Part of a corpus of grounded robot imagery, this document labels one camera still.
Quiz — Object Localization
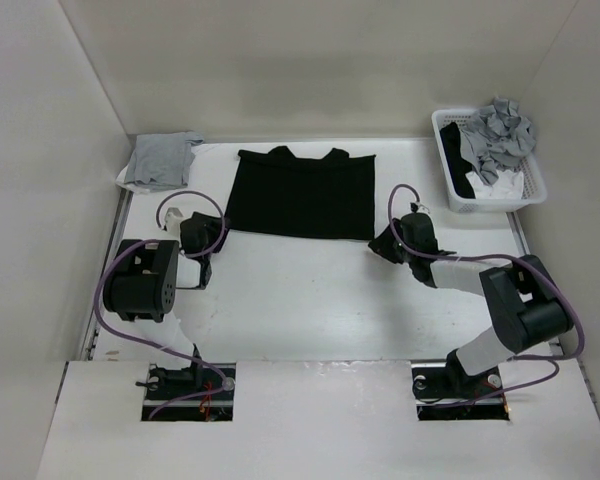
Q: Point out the black tank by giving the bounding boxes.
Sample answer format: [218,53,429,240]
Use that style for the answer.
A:
[225,146,376,241]
[440,122,475,199]

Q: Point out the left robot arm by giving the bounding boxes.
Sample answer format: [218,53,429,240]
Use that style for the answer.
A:
[93,239,235,402]

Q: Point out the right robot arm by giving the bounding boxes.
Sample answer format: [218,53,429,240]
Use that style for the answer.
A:
[368,212,576,398]

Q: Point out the folded white tank top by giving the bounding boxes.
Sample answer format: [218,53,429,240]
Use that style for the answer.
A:
[115,139,206,195]

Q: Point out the folded grey tank top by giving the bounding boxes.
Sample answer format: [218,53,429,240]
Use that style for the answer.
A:
[123,130,205,189]

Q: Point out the white tank top in basket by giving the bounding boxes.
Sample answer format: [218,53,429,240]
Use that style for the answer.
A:
[465,170,525,200]

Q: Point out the crumpled grey tank top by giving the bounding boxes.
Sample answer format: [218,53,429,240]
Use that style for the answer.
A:
[459,97,536,185]

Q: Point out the white plastic laundry basket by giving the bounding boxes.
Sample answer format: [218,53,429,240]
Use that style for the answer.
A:
[431,108,547,213]

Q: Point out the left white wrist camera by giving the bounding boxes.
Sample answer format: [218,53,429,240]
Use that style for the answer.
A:
[162,207,186,236]

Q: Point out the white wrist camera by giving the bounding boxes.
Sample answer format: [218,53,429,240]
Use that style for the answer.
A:
[162,207,186,236]
[410,202,430,215]

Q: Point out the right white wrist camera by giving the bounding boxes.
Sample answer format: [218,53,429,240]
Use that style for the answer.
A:
[410,202,430,215]

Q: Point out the left metal table rail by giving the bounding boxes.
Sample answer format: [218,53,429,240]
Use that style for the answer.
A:
[77,189,134,361]

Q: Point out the metal table rail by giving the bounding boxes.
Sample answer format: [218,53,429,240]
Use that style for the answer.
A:
[77,189,134,361]
[507,212,564,356]

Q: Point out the right metal table rail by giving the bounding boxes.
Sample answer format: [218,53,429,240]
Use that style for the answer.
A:
[507,212,564,356]

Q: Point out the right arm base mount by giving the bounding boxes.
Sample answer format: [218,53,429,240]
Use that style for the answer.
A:
[411,362,509,421]

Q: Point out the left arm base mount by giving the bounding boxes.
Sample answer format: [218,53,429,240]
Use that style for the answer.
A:
[136,363,236,423]

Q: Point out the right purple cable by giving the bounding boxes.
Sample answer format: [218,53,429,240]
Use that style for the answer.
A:
[388,184,584,401]

